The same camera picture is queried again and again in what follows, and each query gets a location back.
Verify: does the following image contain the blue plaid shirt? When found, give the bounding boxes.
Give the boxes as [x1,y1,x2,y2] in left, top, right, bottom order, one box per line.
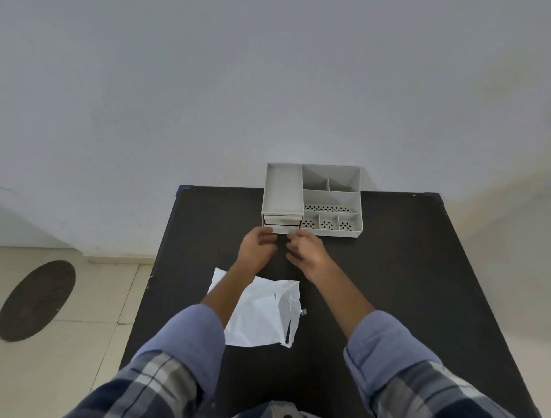
[64,303,517,418]

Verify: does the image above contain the person's left hand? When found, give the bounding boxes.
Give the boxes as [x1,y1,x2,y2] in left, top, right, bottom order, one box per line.
[235,226,278,277]

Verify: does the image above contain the white plastic glove packet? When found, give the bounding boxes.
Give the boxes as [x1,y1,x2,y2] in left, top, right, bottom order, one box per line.
[206,266,302,349]

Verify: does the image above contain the person's right forearm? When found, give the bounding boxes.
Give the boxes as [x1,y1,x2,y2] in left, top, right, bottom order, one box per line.
[303,262,376,339]

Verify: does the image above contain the person's right hand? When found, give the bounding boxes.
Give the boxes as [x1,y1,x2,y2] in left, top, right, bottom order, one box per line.
[285,229,333,281]

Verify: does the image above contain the dark oval floor mat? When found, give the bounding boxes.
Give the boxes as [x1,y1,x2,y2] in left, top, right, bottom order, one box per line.
[0,260,77,343]

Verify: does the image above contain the person's left forearm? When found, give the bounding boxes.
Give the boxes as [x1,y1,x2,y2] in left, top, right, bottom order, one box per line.
[201,262,259,330]

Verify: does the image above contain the grey plastic desk organizer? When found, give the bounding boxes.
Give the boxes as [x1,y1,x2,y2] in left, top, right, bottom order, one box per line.
[261,162,365,238]

